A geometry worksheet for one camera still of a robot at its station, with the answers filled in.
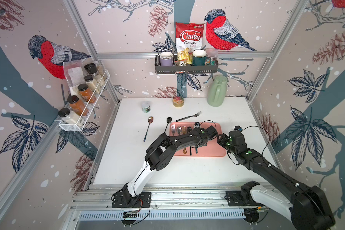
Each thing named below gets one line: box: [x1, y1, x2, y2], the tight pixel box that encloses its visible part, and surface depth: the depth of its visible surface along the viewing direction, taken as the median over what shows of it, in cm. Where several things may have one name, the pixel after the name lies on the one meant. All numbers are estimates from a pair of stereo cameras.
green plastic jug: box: [207, 74, 229, 107], surface depth 103 cm
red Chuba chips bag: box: [175, 22, 205, 53], surface depth 81 cm
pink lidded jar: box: [205, 47, 219, 66], surface depth 87 cm
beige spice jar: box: [84, 74, 101, 94], surface depth 78 cm
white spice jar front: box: [57, 107, 85, 127], surface depth 63 cm
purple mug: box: [159, 51, 174, 67], surface depth 84 cm
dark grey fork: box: [175, 110, 203, 122], surface depth 112 cm
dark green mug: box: [192, 49, 212, 66], surface depth 86 cm
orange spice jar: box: [67, 95, 90, 117], surface depth 68 cm
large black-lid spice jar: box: [84, 62, 106, 87], surface depth 81 cm
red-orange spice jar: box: [77, 83, 97, 104], surface depth 72 cm
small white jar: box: [141, 100, 151, 114], surface depth 113 cm
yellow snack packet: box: [177, 47, 193, 65], surface depth 87 cm
